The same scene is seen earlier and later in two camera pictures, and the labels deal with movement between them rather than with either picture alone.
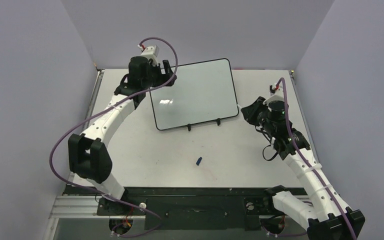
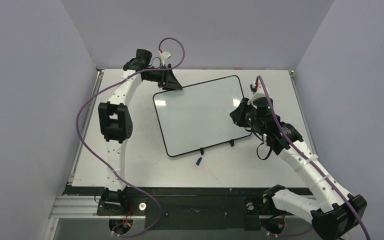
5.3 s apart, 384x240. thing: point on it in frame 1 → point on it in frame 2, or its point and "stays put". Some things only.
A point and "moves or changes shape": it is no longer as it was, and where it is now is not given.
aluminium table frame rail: [77, 206] stays put
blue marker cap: [199, 160] stays put
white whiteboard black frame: [203, 92] moves or changes shape
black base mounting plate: [184, 208] stays put
